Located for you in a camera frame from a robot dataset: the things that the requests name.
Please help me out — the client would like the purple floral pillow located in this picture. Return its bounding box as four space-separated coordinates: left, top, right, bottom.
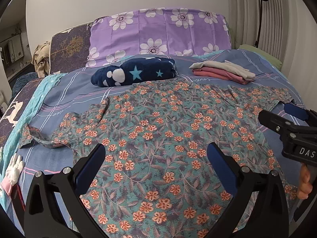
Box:
86 8 232 68

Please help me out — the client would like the floral teal orange shirt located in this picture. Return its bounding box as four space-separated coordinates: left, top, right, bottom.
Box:
20 78 292 237

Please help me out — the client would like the green pillow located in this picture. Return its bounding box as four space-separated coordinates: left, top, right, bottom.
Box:
239 44 283 71

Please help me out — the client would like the person's right hand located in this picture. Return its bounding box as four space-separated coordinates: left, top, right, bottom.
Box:
297 164 313 200

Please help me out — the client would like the white pink glove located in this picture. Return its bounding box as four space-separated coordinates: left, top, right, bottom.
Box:
1 153 24 196

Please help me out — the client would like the beige clothes pile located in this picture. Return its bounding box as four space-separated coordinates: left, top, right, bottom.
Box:
31 41 51 78

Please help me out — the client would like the dark tree-print pillow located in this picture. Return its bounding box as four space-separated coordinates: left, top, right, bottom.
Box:
50 22 93 73

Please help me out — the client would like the white curtain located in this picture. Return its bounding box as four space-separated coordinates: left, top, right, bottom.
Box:
227 0 317 85

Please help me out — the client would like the turquoise blanket strip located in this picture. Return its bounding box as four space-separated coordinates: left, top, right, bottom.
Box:
1 73 66 180

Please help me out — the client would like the navy star fleece blanket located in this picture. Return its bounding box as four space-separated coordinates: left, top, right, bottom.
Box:
91 57 176 87

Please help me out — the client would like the folded pink garment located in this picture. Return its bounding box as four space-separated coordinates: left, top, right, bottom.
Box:
192 67 254 85

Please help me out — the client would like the folded grey garment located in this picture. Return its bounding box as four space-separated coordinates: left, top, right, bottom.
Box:
189 60 256 80

